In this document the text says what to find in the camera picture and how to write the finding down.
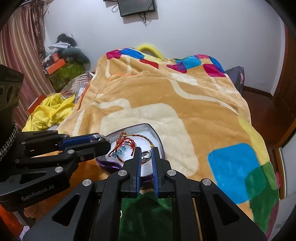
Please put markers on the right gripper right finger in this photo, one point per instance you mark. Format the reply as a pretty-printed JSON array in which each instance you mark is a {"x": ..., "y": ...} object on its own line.
[{"x": 163, "y": 176}]

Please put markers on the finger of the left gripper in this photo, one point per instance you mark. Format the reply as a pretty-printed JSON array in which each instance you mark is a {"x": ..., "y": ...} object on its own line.
[
  {"x": 85, "y": 152},
  {"x": 78, "y": 140}
]

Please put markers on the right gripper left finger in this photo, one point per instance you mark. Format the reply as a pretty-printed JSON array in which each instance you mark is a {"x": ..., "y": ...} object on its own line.
[{"x": 131, "y": 183}]

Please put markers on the yellow cartoon cloth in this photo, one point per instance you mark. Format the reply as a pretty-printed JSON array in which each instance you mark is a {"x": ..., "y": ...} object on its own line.
[{"x": 52, "y": 111}]

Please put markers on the striped patterned bedsheet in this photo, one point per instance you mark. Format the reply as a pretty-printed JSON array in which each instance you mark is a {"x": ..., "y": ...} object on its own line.
[{"x": 77, "y": 86}]

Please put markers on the red box with white label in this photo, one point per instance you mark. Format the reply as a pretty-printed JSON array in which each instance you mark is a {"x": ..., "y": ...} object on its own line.
[{"x": 35, "y": 103}]

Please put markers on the green patterned box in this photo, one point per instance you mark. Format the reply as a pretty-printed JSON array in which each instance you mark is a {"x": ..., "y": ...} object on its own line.
[{"x": 61, "y": 77}]

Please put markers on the colourful patchwork fleece blanket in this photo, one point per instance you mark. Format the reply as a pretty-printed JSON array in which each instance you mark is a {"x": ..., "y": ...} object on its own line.
[{"x": 202, "y": 120}]

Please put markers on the orange box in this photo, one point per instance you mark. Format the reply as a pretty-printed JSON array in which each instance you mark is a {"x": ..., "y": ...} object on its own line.
[{"x": 56, "y": 66}]

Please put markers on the pile of clothes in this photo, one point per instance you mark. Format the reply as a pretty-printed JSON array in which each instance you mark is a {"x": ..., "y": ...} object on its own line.
[{"x": 67, "y": 48}]

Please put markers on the striped red curtain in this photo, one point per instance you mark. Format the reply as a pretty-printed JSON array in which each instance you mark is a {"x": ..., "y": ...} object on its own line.
[{"x": 23, "y": 50}]

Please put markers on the yellow bed footboard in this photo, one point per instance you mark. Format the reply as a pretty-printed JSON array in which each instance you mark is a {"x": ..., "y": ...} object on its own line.
[{"x": 151, "y": 49}]

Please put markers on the grey backpack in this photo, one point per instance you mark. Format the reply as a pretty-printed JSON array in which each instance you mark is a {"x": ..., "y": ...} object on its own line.
[{"x": 237, "y": 76}]

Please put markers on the brown wooden door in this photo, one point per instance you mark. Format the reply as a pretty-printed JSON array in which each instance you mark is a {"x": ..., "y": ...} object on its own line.
[{"x": 284, "y": 96}]

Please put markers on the small black wall monitor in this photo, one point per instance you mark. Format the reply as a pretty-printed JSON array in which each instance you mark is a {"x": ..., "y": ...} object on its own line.
[{"x": 132, "y": 7}]

